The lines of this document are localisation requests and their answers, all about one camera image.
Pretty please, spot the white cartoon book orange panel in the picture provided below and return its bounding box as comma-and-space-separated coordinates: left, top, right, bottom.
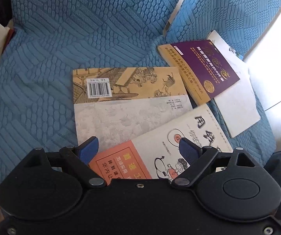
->
89, 105, 233, 183

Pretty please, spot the book with ancient painting cover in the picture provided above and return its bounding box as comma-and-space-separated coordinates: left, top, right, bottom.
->
73, 67, 192, 151

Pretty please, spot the white notebook with photo cover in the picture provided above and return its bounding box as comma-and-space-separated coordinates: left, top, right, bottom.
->
208, 30, 261, 138

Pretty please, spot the purple cover book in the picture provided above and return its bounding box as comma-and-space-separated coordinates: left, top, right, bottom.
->
157, 40, 239, 106

